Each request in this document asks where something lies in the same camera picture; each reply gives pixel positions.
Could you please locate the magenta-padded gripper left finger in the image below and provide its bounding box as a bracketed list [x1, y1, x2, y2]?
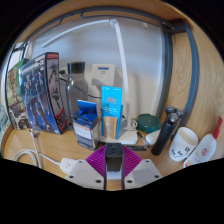
[64, 143, 108, 191]

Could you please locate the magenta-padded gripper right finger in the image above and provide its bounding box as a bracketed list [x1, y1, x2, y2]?
[121, 144, 164, 191]

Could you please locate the black charger block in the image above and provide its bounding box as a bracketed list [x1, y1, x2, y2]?
[104, 142, 124, 174]

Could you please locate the black ruler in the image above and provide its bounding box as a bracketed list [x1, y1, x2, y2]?
[124, 143, 148, 152]

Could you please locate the black pen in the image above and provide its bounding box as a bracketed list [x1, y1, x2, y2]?
[136, 130, 151, 148]

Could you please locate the small white pouch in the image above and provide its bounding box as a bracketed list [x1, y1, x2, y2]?
[145, 129, 163, 146]

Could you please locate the small blue open carton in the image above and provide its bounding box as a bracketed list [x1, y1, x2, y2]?
[71, 99, 101, 151]

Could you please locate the black electric shaver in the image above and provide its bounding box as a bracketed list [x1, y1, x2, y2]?
[150, 105, 184, 157]

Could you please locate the white mug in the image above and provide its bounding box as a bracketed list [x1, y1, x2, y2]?
[168, 126, 199, 163]

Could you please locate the dark green round container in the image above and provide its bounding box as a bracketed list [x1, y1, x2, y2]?
[135, 113, 163, 134]

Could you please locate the white bottle with red pump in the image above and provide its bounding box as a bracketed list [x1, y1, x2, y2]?
[182, 116, 224, 169]

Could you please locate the tall light blue carton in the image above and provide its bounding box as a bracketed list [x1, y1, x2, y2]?
[100, 85, 124, 140]

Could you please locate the dark clear water bottle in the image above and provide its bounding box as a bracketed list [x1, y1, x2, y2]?
[65, 61, 89, 126]

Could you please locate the blue robot model kit box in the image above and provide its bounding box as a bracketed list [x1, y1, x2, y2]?
[18, 51, 69, 135]

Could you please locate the green figure building set box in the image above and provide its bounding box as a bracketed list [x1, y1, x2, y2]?
[5, 58, 33, 131]

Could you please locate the white desk lamp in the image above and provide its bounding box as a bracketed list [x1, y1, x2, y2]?
[40, 18, 139, 145]

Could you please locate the white power strip cable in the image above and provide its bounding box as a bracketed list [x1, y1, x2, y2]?
[13, 128, 64, 169]

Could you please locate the white wall device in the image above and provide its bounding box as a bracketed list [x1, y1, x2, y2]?
[90, 63, 117, 98]

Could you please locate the dark metal desk frame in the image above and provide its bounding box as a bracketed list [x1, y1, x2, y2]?
[4, 6, 200, 129]

